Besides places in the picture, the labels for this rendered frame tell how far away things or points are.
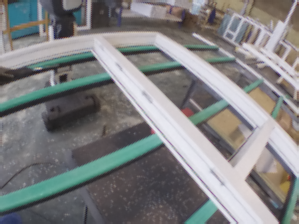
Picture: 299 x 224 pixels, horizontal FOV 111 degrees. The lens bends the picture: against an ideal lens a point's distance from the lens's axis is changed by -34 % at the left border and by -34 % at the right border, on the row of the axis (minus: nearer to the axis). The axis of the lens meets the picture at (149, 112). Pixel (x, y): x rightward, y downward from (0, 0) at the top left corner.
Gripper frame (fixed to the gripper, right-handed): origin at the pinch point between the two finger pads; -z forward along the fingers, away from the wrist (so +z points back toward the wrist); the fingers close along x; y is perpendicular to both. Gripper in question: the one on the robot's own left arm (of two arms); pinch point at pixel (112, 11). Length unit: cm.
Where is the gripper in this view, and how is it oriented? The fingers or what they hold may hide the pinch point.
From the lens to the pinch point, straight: 86.1
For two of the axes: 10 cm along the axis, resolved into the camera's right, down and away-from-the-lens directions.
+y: 8.0, -2.9, 5.3
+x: 5.7, 6.6, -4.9
